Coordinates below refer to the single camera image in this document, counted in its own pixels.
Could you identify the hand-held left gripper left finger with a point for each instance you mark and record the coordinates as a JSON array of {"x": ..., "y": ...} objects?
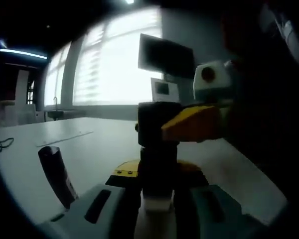
[{"x": 114, "y": 204}]

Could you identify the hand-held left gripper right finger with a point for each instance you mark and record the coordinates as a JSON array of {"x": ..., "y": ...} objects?
[{"x": 206, "y": 211}]

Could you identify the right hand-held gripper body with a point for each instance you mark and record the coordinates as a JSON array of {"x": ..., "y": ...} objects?
[{"x": 214, "y": 82}]

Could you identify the tall gradient cosmetic bottle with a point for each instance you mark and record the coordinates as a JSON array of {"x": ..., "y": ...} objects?
[{"x": 158, "y": 171}]

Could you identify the short black cosmetic bottle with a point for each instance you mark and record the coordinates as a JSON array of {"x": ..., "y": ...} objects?
[{"x": 57, "y": 174}]

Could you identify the white table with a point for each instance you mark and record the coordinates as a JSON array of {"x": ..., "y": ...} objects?
[{"x": 102, "y": 154}]

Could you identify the open laptop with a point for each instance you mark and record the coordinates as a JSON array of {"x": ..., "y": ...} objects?
[{"x": 164, "y": 89}]

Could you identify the window with white blinds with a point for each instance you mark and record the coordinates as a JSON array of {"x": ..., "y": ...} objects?
[{"x": 109, "y": 69}]

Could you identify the metal sink with faucet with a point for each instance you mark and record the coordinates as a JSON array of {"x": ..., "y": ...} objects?
[{"x": 59, "y": 113}]

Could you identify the white worn device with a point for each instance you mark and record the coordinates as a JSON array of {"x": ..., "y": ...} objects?
[{"x": 286, "y": 32}]

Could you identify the overhead ceiling light strip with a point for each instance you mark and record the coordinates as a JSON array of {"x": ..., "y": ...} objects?
[{"x": 129, "y": 1}]

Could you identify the long ceiling light strip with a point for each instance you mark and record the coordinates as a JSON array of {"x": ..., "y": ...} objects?
[{"x": 22, "y": 53}]

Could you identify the black wall monitor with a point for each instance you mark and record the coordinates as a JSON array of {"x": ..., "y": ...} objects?
[{"x": 164, "y": 56}]

